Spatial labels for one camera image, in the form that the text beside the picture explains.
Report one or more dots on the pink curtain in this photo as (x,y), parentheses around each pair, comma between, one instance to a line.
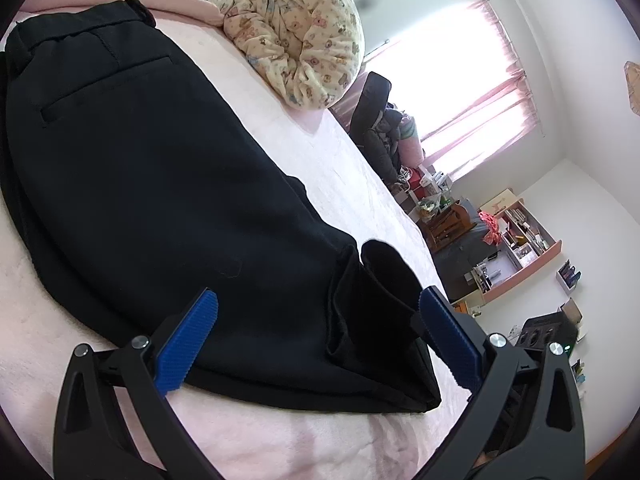
(473,98)

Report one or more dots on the rolled floral quilt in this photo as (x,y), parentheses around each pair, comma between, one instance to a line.
(309,51)

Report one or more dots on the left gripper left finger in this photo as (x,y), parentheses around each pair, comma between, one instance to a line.
(91,438)

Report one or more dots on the wooden chair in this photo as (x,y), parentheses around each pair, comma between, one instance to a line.
(447,226)

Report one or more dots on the pink bookshelf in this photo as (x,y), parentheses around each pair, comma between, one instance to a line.
(524,248)

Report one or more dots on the black pants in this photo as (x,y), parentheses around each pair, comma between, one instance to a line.
(134,186)

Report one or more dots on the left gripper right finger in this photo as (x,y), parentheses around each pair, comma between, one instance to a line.
(523,419)

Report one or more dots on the dark desk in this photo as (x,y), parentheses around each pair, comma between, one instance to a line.
(456,260)

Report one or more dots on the pink bed blanket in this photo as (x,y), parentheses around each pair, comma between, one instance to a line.
(244,440)

